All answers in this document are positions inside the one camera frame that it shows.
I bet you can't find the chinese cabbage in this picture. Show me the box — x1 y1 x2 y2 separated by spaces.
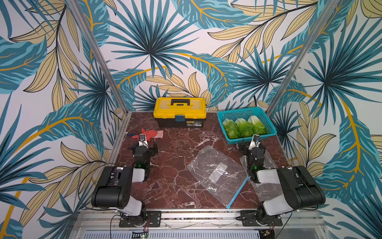
248 116 268 135
222 119 241 139
235 118 255 138

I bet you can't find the clear zipper bag blue seal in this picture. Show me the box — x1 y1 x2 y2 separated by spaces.
187 145 248 209

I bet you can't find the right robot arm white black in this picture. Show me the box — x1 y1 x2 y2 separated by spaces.
238 139 326 218

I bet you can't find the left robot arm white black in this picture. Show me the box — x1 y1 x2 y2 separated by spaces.
91 141 158 221

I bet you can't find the teal plastic basket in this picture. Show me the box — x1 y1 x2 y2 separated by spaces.
217 107 277 144

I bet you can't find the yellow black toolbox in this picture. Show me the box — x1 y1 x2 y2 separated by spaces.
153 97 207 128

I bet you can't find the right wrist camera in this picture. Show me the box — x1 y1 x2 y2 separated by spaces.
252 134 261 142

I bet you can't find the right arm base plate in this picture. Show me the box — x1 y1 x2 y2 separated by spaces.
235 210 283 228

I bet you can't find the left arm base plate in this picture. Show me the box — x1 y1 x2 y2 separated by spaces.
119 211 162 228

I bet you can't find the front aluminium rail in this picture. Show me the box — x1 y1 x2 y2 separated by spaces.
69 209 330 239

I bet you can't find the right aluminium frame post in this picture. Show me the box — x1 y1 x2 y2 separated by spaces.
266 0 339 116

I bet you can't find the aluminium frame post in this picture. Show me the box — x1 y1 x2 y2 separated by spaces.
67 0 128 115
266 0 339 116

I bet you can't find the left aluminium frame post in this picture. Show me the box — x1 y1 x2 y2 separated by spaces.
67 0 128 115

